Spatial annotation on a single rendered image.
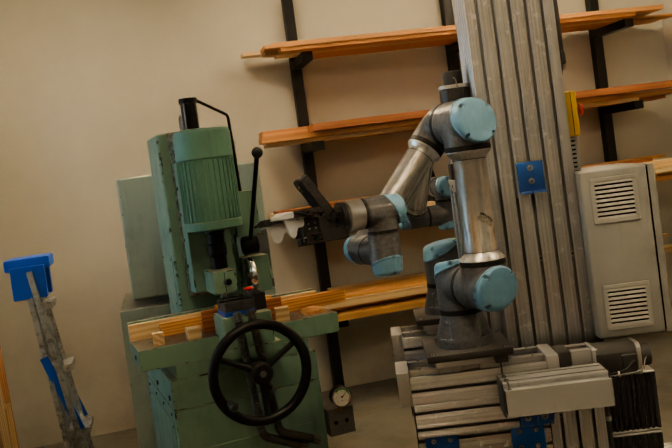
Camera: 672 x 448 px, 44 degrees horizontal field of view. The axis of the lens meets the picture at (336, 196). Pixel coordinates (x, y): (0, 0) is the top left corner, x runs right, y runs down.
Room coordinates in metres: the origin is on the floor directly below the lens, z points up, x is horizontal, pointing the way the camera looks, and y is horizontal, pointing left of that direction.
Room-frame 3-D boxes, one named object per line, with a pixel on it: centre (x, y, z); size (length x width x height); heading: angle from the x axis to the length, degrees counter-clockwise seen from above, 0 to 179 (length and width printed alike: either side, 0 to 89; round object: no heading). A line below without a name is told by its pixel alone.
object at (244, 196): (2.80, 0.32, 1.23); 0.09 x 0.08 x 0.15; 21
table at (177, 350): (2.45, 0.34, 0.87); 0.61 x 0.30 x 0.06; 111
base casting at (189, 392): (2.66, 0.43, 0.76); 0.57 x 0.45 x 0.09; 21
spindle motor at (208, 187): (2.54, 0.39, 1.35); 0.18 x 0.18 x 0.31
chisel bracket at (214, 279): (2.56, 0.39, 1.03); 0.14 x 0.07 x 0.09; 21
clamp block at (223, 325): (2.37, 0.31, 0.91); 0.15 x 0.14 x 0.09; 111
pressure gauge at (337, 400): (2.44, 0.07, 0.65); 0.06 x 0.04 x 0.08; 111
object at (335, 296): (2.58, 0.30, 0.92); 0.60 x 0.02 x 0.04; 111
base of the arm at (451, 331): (2.22, -0.29, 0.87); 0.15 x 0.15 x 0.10
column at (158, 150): (2.82, 0.49, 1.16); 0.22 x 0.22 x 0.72; 21
